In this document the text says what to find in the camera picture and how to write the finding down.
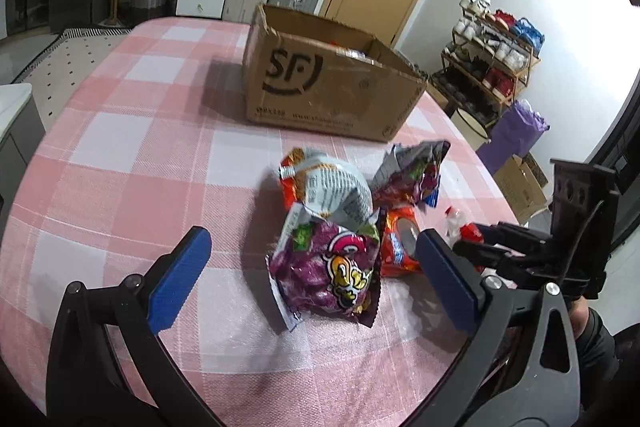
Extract noodle snack packet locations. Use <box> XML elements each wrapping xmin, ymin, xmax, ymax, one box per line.
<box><xmin>278</xmin><ymin>147</ymin><xmax>375</xmax><ymax>228</ymax></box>

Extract purple bag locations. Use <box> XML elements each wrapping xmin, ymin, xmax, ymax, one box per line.
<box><xmin>477</xmin><ymin>99</ymin><xmax>551</xmax><ymax>175</ymax></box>

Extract shoe rack with shoes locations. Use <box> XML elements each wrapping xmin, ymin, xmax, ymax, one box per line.
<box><xmin>435</xmin><ymin>0</ymin><xmax>546</xmax><ymax>118</ymax></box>

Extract red chocolate pie packet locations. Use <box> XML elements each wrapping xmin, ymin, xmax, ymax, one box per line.
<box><xmin>377</xmin><ymin>206</ymin><xmax>431</xmax><ymax>279</ymax></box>

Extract red white snack packet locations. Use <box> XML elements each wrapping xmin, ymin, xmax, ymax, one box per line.
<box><xmin>442</xmin><ymin>206</ymin><xmax>486</xmax><ymax>253</ymax></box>

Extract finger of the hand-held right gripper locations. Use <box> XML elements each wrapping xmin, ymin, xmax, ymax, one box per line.
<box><xmin>452</xmin><ymin>238</ymin><xmax>552</xmax><ymax>281</ymax></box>
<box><xmin>472</xmin><ymin>221</ymin><xmax>552</xmax><ymax>254</ymax></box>

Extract small purple snack packet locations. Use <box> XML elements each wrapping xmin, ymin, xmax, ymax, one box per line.
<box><xmin>370</xmin><ymin>139</ymin><xmax>451</xmax><ymax>210</ymax></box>

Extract printed cardboard box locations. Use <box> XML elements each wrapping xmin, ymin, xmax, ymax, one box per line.
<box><xmin>492</xmin><ymin>154</ymin><xmax>556</xmax><ymax>225</ymax></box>

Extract cream trash bin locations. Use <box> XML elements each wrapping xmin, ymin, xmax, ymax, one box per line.
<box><xmin>450</xmin><ymin>107</ymin><xmax>491</xmax><ymax>152</ymax></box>

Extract large purple snack packet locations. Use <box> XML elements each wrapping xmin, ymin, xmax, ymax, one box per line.
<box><xmin>265</xmin><ymin>202</ymin><xmax>383</xmax><ymax>333</ymax></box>

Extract person's right forearm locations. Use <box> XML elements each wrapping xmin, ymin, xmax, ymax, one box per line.
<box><xmin>570</xmin><ymin>297</ymin><xmax>640</xmax><ymax>427</ymax></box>

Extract black white patterned rug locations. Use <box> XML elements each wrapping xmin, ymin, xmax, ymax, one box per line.
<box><xmin>10</xmin><ymin>24</ymin><xmax>133</xmax><ymax>118</ymax></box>

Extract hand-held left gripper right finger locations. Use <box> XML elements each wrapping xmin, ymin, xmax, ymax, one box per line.
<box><xmin>410</xmin><ymin>229</ymin><xmax>586</xmax><ymax>427</ymax></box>

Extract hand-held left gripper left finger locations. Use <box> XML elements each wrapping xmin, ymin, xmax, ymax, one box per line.
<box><xmin>46</xmin><ymin>227</ymin><xmax>223</xmax><ymax>427</ymax></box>

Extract brown cardboard box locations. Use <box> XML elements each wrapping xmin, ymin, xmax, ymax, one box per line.
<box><xmin>242</xmin><ymin>3</ymin><xmax>428</xmax><ymax>144</ymax></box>

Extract white grey side cabinet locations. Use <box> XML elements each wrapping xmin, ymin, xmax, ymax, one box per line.
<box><xmin>0</xmin><ymin>82</ymin><xmax>46</xmax><ymax>228</ymax></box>

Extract pink checked tablecloth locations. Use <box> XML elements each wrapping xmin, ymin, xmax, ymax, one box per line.
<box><xmin>0</xmin><ymin>17</ymin><xmax>521</xmax><ymax>427</ymax></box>

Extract wooden shoe rack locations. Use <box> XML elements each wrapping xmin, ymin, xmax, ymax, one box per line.
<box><xmin>432</xmin><ymin>4</ymin><xmax>542</xmax><ymax>122</ymax></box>

